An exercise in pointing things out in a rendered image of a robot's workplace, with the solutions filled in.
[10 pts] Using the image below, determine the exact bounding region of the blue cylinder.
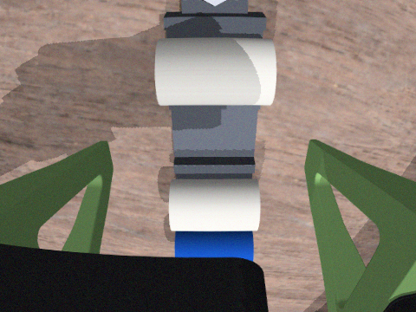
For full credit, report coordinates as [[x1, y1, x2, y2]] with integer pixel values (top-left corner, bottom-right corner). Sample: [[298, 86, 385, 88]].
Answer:
[[174, 231, 254, 261]]

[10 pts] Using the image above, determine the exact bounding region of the white cylinder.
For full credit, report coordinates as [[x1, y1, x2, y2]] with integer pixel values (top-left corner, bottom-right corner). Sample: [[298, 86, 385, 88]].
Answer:
[[169, 179, 260, 231], [155, 37, 276, 106]]

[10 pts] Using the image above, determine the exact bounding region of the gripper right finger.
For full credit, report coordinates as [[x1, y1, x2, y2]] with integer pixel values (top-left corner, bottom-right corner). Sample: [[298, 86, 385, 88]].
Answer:
[[304, 140, 416, 312]]

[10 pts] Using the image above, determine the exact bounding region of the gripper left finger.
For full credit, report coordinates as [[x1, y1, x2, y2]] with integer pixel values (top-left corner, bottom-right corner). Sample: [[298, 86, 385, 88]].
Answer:
[[0, 140, 114, 254]]

